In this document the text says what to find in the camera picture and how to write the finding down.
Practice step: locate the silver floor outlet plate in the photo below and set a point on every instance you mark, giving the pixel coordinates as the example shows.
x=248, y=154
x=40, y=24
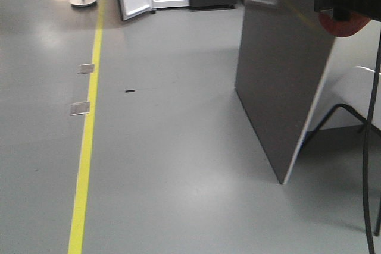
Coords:
x=86, y=68
x=79, y=108

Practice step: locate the red yellow apple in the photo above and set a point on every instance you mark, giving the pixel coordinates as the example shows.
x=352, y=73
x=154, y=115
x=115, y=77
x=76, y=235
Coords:
x=343, y=28

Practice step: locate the grey kitchen island cabinet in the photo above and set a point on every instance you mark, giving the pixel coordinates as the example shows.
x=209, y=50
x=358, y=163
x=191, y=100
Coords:
x=287, y=64

